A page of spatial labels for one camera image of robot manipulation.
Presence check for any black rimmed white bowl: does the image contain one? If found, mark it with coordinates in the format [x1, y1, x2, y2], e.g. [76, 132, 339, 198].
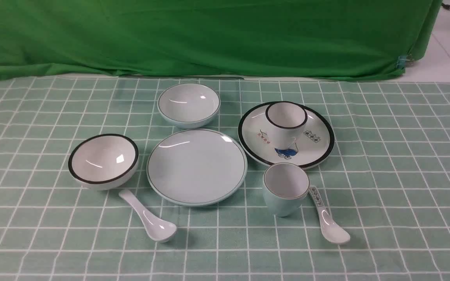
[68, 133, 139, 191]

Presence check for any white spoon with print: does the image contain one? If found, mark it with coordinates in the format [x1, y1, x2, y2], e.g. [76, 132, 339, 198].
[309, 185, 350, 244]

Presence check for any black rimmed printed plate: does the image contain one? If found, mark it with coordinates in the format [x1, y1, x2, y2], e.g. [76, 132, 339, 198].
[237, 101, 335, 170]

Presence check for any light blue cup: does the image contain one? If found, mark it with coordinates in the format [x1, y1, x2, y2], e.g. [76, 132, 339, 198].
[262, 162, 310, 217]

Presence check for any green checkered tablecloth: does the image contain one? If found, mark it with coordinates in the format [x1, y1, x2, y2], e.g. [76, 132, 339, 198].
[0, 76, 450, 281]

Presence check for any light blue bowl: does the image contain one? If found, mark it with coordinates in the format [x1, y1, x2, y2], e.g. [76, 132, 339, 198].
[157, 83, 221, 129]

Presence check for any green backdrop cloth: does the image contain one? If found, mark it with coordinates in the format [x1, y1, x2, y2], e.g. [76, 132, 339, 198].
[0, 0, 441, 81]

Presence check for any blue binder clip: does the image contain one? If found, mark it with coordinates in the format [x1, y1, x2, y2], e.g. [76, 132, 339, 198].
[395, 55, 408, 69]

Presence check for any light blue plate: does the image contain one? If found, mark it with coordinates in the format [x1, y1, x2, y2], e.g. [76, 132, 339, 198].
[146, 128, 248, 207]

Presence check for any plain white ceramic spoon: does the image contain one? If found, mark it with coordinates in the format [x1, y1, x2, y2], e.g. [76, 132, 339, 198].
[119, 190, 177, 242]

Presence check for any black rimmed white cup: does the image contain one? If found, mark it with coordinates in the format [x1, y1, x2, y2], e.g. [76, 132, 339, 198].
[264, 101, 308, 150]

